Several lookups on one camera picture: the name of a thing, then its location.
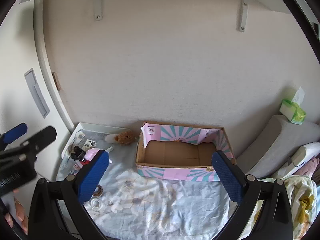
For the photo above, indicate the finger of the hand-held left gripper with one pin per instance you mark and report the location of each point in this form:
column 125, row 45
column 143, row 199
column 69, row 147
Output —
column 16, row 132
column 42, row 136

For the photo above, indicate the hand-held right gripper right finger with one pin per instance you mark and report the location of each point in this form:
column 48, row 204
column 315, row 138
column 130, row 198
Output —
column 228, row 177

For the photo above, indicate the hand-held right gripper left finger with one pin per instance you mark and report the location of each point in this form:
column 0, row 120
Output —
column 92, row 177

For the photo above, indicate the printed pocket tissue packet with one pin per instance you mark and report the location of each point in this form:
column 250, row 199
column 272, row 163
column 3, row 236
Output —
column 89, row 144

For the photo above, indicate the brown and white plush toy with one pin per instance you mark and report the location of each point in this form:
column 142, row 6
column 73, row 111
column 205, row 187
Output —
column 122, row 138

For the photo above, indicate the pink teal cardboard box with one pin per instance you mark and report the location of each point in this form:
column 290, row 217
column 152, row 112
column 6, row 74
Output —
column 175, row 155

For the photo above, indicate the person's left hand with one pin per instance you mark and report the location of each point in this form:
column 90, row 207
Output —
column 21, row 215

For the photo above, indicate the small red packet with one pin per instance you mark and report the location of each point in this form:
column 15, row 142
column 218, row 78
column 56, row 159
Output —
column 85, row 163

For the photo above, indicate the small pink box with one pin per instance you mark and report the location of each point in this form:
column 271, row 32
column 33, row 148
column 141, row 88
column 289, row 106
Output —
column 92, row 155

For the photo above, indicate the white tape roll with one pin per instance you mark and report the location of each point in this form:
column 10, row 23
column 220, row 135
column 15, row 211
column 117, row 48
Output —
column 95, row 203

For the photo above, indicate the small black object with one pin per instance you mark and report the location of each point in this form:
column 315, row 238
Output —
column 78, row 153

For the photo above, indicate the white tray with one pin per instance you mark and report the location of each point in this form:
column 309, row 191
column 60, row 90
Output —
column 75, row 130

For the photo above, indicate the grey pillow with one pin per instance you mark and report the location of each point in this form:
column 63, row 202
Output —
column 270, row 142

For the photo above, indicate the white pillow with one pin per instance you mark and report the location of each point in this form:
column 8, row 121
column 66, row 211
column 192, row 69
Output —
column 300, row 155

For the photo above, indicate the yellow floral quilt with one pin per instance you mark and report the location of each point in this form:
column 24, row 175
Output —
column 302, row 200

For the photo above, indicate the pink cloth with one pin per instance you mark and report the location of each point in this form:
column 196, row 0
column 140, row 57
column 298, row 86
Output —
column 308, row 166

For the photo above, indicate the green tissue pack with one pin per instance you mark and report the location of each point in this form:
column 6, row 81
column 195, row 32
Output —
column 292, row 111

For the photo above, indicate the white shelf bracket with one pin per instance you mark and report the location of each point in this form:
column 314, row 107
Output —
column 97, row 0
column 243, row 12

